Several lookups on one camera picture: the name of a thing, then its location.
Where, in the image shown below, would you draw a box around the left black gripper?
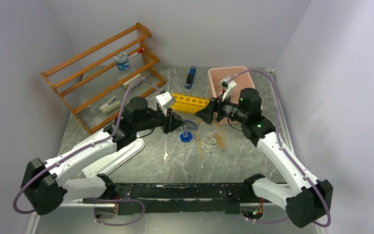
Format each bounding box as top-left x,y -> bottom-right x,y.
134,105 -> 185,134

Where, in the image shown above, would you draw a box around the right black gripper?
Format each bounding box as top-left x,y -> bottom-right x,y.
194,90 -> 247,125

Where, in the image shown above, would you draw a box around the blue safety goggles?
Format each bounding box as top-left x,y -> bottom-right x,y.
184,120 -> 198,130

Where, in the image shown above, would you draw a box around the graduated cylinder blue base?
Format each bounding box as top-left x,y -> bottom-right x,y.
179,125 -> 193,142

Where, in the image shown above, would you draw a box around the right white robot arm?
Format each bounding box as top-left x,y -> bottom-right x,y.
195,88 -> 333,228

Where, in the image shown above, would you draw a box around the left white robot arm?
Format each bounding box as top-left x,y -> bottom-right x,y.
20,92 -> 184,215

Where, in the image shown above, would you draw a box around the yellow test tube rack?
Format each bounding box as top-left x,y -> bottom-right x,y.
170,93 -> 210,114

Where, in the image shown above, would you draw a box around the pink plastic bin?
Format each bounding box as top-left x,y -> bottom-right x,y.
208,66 -> 263,124

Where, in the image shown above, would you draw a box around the beige stapler on shelf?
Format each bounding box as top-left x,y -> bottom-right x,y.
99,96 -> 121,114

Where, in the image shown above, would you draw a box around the blue lidded jar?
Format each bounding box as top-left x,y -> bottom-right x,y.
114,52 -> 130,71

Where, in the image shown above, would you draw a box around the red capped thermometer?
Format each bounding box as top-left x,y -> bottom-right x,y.
128,48 -> 145,59

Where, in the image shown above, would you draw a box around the metal tray lid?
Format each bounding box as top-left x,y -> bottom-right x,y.
82,138 -> 145,178

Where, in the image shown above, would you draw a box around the orange wooden shelf rack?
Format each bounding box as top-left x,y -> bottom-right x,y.
40,22 -> 166,134

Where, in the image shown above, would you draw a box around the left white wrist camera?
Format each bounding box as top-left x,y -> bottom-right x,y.
155,91 -> 175,116

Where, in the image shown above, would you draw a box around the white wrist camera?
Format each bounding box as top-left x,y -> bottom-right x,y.
219,77 -> 237,101
155,91 -> 175,116

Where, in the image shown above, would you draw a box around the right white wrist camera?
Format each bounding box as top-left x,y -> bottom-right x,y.
219,77 -> 237,101

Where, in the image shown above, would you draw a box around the black base frame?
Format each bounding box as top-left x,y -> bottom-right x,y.
83,182 -> 267,215

